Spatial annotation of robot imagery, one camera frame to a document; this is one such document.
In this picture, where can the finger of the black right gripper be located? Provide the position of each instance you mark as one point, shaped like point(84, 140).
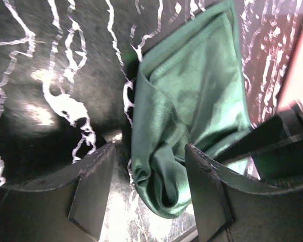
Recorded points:
point(276, 147)

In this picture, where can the pink divided organizer box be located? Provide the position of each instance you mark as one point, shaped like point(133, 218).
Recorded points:
point(293, 87)

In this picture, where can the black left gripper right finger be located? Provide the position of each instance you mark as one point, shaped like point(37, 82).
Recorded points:
point(231, 207)

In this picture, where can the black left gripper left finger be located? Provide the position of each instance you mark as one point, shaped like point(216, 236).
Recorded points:
point(67, 205)

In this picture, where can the dark green cloth napkin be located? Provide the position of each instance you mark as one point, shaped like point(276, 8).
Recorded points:
point(189, 90)

